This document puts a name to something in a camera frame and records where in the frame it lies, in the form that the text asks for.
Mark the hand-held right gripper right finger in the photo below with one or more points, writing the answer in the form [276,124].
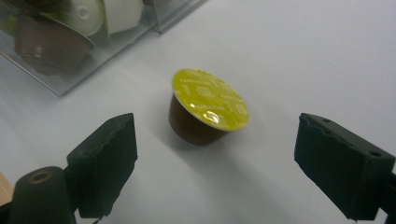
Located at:
[339,168]

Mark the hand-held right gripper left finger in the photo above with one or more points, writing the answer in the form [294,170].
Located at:
[106,168]

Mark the clear plastic box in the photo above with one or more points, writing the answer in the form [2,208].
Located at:
[102,49]

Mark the coffee capsule with yellow lid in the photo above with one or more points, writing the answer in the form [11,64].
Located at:
[211,99]

